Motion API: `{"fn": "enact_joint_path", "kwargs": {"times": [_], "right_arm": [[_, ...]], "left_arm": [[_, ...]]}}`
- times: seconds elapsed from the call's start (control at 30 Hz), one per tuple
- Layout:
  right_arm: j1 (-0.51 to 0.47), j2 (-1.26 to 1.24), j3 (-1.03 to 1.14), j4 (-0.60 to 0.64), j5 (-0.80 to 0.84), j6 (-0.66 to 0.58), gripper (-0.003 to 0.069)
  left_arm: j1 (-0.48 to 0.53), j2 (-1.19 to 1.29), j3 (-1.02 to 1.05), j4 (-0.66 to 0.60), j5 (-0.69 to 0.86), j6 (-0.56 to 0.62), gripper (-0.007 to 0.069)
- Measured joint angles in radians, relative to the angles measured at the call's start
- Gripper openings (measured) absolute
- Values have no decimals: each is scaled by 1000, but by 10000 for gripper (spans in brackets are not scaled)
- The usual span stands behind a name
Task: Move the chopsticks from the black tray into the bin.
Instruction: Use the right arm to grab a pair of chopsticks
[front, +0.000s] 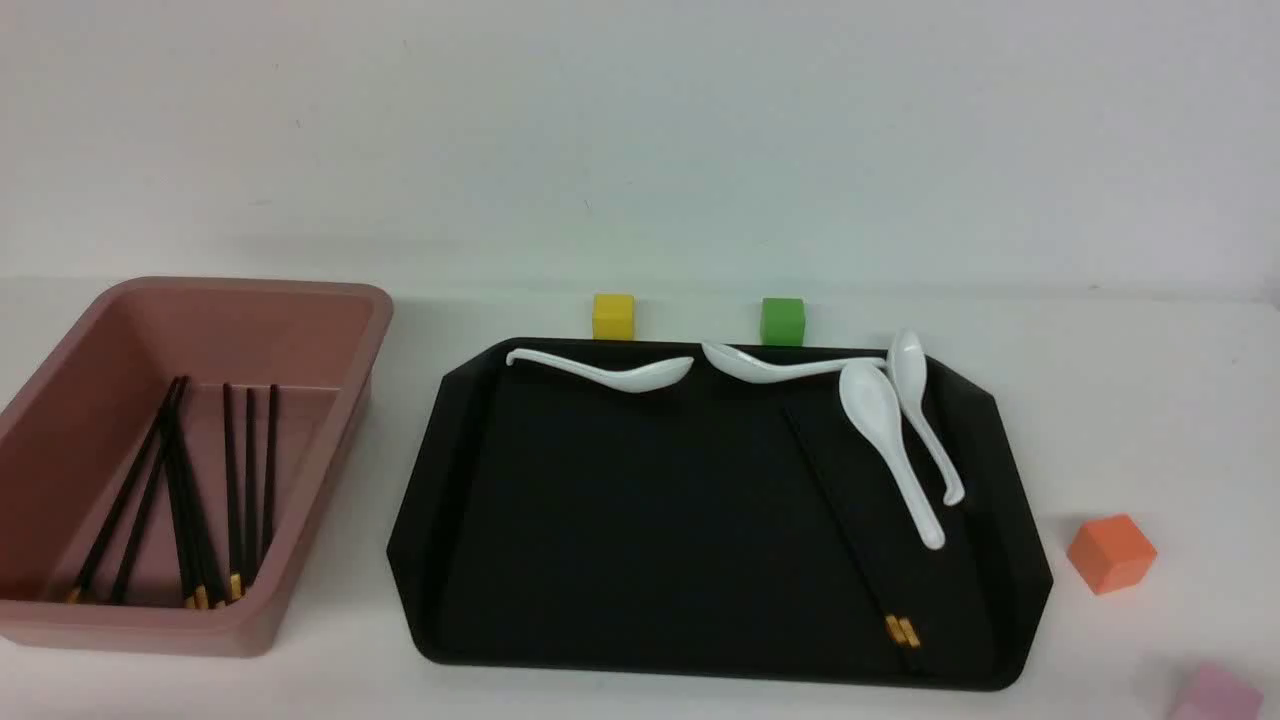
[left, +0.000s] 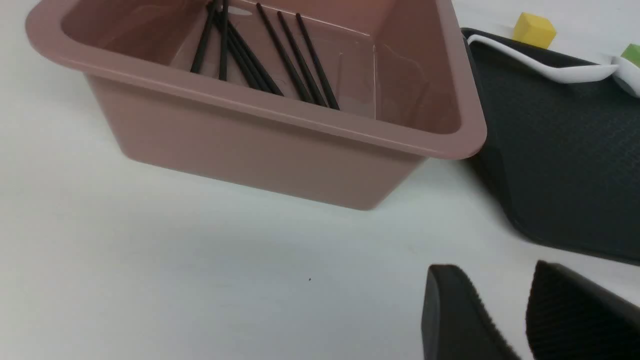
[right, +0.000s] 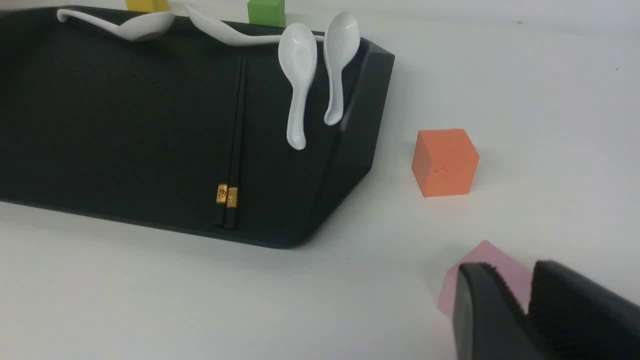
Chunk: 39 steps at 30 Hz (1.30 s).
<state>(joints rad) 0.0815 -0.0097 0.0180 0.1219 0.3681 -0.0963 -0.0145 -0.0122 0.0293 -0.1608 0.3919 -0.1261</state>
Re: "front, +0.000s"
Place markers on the pink plastic bin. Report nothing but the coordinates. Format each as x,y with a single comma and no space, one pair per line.
70,434

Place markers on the yellow cube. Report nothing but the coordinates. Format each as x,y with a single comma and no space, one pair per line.
613,317

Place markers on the black chopstick gold tip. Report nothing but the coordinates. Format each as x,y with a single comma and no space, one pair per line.
863,495
888,622

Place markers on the pink cube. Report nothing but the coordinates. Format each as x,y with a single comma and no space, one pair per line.
1213,692

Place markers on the black chopstick in bin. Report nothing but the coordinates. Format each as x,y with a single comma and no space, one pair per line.
269,493
251,486
183,544
124,574
210,591
234,529
87,571

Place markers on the white spoon large centre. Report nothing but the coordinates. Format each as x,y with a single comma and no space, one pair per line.
873,408

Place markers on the green cube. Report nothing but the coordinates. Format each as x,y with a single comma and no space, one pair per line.
783,322

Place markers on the black serving tray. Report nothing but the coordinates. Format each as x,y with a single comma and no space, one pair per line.
553,522

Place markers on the white spoon top middle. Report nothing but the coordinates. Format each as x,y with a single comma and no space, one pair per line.
748,368

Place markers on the white spoon far left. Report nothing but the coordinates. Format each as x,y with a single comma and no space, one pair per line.
642,379

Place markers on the white spoon far right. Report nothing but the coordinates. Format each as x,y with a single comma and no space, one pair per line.
907,368

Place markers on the orange cube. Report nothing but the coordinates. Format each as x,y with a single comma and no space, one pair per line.
1111,553

